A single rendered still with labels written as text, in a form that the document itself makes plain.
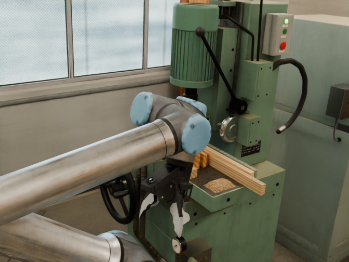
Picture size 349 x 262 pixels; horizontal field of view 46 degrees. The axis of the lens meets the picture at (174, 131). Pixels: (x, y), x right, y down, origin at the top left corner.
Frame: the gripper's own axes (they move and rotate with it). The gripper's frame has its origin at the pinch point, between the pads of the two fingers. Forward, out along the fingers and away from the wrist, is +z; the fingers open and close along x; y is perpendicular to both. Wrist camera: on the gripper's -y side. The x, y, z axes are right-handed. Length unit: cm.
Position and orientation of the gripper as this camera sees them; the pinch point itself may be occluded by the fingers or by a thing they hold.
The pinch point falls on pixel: (157, 228)
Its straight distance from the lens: 118.6
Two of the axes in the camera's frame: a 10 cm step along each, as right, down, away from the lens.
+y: 6.2, 1.0, 7.8
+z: -2.4, 9.7, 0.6
